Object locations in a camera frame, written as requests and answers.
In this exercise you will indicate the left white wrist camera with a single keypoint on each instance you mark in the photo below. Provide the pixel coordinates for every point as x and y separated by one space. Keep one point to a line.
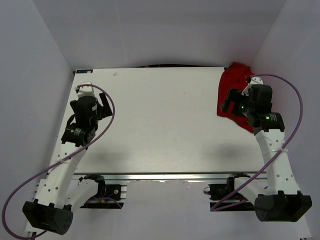
84 91

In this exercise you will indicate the red t-shirt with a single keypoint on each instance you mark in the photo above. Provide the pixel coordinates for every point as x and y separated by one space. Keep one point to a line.
233 77

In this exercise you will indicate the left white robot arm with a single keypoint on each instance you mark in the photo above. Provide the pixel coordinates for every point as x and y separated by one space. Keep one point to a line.
53 209

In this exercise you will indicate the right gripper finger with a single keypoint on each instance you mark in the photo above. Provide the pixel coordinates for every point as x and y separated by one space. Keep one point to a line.
239 104
231 97

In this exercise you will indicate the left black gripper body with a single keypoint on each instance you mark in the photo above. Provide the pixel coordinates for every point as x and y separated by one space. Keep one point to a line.
99 115

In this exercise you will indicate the left blue table label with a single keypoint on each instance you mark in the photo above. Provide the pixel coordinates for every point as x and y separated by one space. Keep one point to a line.
84 71

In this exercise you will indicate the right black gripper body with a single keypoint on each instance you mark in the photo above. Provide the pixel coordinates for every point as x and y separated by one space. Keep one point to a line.
248 108

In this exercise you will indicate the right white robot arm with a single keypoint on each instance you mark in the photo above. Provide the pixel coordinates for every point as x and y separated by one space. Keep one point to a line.
282 200

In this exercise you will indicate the aluminium front rail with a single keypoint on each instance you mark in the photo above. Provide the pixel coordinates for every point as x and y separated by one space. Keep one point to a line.
167 176

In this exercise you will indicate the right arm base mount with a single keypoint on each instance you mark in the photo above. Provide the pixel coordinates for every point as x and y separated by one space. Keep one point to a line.
236 203

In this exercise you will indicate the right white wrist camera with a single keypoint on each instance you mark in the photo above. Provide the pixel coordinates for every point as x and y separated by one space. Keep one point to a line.
251 81

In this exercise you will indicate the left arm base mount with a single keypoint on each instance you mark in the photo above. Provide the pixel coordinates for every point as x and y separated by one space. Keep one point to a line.
108 195

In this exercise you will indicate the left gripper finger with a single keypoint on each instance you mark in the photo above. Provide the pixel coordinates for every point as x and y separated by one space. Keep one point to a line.
96 107
105 110

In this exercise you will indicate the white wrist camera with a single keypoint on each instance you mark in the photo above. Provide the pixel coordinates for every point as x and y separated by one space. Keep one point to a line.
251 81
84 91

